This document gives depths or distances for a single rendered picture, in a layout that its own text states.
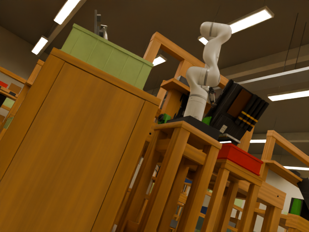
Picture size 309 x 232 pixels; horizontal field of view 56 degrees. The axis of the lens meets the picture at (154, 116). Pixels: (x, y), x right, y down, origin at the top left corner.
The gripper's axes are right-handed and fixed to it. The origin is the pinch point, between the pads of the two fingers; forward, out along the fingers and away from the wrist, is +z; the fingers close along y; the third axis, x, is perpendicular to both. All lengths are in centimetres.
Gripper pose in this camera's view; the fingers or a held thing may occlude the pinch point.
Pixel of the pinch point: (214, 98)
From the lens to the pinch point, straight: 207.2
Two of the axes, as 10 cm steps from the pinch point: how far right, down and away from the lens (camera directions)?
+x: 9.8, -1.8, 0.3
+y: -1.6, -9.3, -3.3
